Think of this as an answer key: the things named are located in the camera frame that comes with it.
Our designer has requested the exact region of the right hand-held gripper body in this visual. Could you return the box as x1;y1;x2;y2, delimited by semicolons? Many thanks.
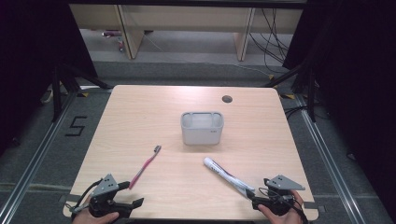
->
251;175;306;217

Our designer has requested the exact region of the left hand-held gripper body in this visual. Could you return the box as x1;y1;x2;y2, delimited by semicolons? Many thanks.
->
88;173;132;218

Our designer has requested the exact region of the pink toothbrush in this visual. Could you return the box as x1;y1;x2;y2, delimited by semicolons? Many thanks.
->
128;145;163;190

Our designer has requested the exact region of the white toothpaste tube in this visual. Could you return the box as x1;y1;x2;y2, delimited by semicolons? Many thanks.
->
203;157;256;199

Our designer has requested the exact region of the gray plastic holder box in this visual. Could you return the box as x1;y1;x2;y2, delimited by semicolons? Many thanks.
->
180;111;225;147

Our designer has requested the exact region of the person's right hand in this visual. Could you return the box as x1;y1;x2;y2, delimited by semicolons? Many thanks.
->
257;189;304;224

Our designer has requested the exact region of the person's left hand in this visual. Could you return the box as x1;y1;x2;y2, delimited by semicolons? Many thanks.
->
72;207;120;224

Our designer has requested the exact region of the gray tape piece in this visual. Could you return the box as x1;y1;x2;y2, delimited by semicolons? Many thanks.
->
303;201;326;214
59;193;82;203

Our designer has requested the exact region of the black metal stand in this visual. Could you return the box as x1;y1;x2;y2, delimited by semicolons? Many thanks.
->
262;60;317;123
50;63;113;122

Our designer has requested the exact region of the black curtain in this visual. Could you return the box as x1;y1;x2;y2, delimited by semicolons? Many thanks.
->
281;0;396;216
0;0;99;157

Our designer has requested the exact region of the light wooden desk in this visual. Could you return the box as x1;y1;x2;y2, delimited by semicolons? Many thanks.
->
68;3;304;62

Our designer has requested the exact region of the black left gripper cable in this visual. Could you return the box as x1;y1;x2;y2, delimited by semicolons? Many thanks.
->
70;178;104;216

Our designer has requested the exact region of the silver cable plug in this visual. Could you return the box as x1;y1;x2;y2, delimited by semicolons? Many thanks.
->
68;204;92;214

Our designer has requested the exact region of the metal floor rail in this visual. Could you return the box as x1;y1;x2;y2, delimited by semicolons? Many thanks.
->
0;90;78;224
293;92;365;224

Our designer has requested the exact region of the black floor cable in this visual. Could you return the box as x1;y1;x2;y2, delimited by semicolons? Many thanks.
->
283;104;331;120

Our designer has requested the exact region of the bundle of black floor cables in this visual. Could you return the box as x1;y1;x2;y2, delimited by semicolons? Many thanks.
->
248;8;293;74

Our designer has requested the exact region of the black frame bar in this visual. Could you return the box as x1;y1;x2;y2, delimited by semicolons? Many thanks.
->
66;0;309;9

